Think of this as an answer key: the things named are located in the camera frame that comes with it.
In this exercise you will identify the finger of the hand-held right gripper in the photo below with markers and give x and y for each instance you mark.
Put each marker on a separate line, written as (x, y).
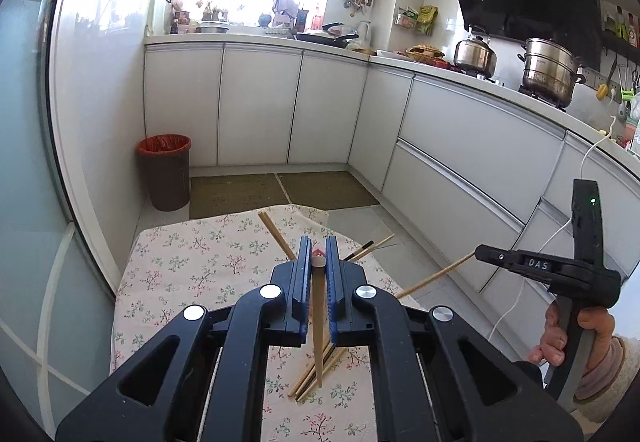
(530, 261)

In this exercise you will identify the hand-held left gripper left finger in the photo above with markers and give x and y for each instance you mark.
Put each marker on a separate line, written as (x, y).
(302, 287)

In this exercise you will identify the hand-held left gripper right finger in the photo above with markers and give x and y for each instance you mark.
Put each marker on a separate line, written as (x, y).
(334, 287)

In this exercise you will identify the pink perforated chopstick holder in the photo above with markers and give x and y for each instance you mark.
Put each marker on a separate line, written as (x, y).
(318, 253)

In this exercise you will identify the dark brown chopstick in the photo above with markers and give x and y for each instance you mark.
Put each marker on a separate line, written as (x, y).
(362, 249)

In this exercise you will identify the light bamboo chopstick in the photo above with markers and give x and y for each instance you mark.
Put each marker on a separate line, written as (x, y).
(385, 240)
(272, 233)
(280, 232)
(435, 277)

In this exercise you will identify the person's right forearm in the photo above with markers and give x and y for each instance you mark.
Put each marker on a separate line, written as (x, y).
(615, 382)

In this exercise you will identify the person's right hand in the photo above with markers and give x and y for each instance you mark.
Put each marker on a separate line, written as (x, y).
(600, 332)

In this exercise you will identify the brown floor mat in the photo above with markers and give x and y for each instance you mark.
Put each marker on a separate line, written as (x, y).
(235, 197)
(325, 189)

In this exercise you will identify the floral tablecloth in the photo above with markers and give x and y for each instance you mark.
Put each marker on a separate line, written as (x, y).
(200, 262)

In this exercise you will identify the steel steamer pot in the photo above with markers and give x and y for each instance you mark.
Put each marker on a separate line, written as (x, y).
(547, 67)

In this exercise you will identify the gas stove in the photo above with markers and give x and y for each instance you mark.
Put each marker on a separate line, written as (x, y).
(505, 82)

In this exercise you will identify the brown trash bin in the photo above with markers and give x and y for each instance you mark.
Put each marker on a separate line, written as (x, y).
(165, 182)

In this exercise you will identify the row of white kitchen cabinets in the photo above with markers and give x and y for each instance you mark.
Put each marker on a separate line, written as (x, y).
(260, 107)

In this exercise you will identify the red trash bag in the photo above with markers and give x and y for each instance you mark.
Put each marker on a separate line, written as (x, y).
(165, 142)

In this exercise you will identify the red label bottle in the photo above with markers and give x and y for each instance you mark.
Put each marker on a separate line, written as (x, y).
(634, 29)

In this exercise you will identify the steel kettle pot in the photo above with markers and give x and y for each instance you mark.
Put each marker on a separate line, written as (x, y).
(475, 54)

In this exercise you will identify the green bottle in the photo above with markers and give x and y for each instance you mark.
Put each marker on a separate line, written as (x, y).
(620, 22)

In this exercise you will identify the woven basket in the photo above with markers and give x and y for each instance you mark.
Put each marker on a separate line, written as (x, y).
(425, 52)

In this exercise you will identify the black frying pan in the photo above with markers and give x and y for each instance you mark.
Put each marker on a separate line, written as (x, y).
(325, 39)

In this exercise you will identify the white jug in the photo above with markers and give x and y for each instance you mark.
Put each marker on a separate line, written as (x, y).
(365, 34)

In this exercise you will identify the yellow green packet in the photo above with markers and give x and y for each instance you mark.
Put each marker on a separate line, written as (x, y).
(427, 19)

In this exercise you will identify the dark utensil container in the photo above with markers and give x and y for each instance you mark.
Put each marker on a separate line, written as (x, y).
(302, 17)

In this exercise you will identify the steel basin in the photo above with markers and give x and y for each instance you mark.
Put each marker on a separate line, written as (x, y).
(212, 27)

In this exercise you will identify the blue cloth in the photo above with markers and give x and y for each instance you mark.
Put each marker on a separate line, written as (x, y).
(285, 6)

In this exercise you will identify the frosted glass door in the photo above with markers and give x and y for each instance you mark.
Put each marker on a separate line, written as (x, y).
(30, 172)

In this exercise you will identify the wall outlet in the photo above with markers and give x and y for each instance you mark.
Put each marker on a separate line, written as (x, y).
(591, 78)

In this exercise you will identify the black wall shelf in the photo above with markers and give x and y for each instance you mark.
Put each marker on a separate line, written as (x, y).
(620, 41)

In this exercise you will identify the wall rack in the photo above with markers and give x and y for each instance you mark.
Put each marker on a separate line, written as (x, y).
(407, 19)

